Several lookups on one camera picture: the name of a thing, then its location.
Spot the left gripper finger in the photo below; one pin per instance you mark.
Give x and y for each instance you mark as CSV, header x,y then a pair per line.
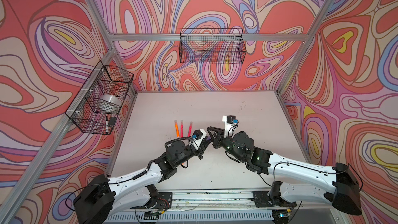
x,y
201,150
203,142

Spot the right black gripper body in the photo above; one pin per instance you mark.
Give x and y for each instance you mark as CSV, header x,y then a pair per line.
x,y
219,140

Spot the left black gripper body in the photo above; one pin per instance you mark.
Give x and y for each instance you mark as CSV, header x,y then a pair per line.
x,y
200,149

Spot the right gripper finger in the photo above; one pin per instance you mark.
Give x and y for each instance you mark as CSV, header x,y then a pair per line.
x,y
215,131
216,141

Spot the pink highlighter pen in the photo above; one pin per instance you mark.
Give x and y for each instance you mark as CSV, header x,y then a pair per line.
x,y
181,129
190,129

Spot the orange highlighter pen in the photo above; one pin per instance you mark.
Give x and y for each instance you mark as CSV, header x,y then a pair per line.
x,y
177,129

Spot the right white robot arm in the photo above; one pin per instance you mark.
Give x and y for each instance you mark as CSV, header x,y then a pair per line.
x,y
335,185

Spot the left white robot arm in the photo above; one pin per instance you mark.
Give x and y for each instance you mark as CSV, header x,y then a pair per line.
x,y
104,196

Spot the white tape roll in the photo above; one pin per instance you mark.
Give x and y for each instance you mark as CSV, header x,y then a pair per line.
x,y
111,99

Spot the aluminium front rail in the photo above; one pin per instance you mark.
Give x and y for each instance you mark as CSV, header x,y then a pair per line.
x,y
186,200

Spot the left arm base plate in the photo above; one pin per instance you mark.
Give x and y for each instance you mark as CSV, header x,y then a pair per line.
x,y
144,200

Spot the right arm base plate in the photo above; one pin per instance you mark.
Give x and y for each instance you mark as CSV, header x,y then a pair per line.
x,y
264,199

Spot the black wire basket back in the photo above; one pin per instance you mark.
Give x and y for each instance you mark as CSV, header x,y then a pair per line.
x,y
212,45

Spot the black wire basket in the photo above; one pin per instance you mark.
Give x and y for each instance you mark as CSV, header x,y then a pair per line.
x,y
89,114
212,45

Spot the black wire basket left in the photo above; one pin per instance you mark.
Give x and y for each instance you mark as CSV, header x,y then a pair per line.
x,y
89,114

